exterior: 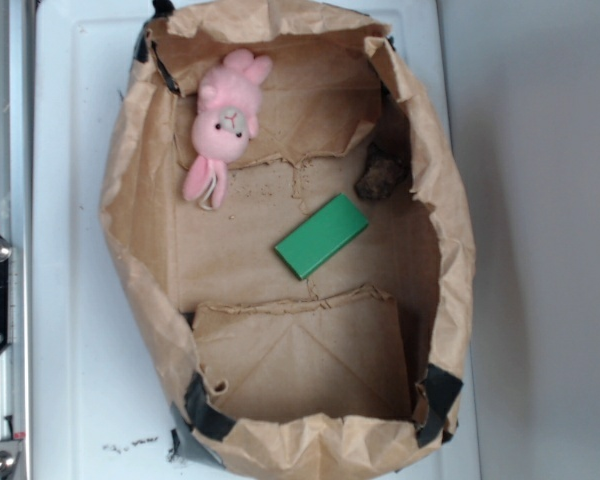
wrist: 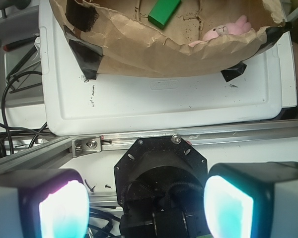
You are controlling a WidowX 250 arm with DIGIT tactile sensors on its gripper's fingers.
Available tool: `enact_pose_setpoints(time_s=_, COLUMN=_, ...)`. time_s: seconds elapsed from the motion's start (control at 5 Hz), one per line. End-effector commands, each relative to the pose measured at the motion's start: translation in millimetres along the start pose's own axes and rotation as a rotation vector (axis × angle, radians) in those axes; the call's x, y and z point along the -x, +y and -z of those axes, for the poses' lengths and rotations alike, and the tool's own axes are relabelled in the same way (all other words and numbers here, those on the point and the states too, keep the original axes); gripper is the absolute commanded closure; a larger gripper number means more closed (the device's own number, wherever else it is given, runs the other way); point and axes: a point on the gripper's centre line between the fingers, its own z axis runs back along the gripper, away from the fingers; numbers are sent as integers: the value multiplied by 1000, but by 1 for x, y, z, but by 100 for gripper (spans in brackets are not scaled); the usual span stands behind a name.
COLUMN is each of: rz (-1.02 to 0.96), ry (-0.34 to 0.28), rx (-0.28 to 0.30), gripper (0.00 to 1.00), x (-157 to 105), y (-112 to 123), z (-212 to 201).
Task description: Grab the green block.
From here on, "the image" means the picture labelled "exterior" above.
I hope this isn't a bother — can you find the pink plush bunny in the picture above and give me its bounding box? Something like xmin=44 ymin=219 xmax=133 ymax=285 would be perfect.
xmin=183 ymin=49 xmax=273 ymax=211

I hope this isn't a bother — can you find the aluminium frame rail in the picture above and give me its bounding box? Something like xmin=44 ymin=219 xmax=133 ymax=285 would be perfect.
xmin=0 ymin=1 xmax=29 ymax=479

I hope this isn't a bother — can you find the green rectangular block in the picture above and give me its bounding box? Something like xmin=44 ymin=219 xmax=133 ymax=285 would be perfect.
xmin=274 ymin=193 xmax=369 ymax=280

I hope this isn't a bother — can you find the brown rock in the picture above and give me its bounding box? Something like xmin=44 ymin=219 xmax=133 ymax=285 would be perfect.
xmin=354 ymin=143 xmax=410 ymax=200

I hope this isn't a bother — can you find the brown paper bag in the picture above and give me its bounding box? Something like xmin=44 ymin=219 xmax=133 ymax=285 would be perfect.
xmin=100 ymin=1 xmax=476 ymax=479

